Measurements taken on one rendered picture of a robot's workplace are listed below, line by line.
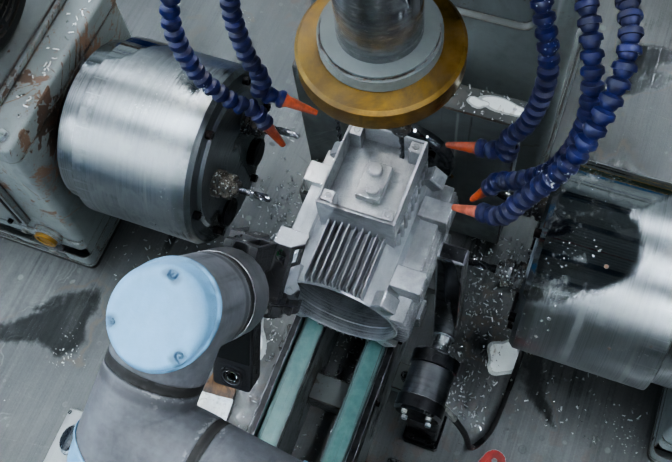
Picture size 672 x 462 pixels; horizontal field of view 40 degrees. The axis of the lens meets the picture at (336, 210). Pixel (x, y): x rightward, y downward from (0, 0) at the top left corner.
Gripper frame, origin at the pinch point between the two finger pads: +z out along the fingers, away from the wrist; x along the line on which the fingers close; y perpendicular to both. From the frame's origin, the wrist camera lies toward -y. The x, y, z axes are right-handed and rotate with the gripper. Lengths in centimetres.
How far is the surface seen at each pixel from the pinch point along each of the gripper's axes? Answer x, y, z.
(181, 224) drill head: 16.2, 2.8, 3.9
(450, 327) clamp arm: -20.2, 1.0, 3.9
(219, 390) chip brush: 10.3, -21.7, 19.6
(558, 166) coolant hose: -27.0, 22.7, -17.4
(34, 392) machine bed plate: 37, -30, 16
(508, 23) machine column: -15.7, 38.2, 11.8
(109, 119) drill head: 27.4, 13.3, -0.2
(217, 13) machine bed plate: 39, 33, 52
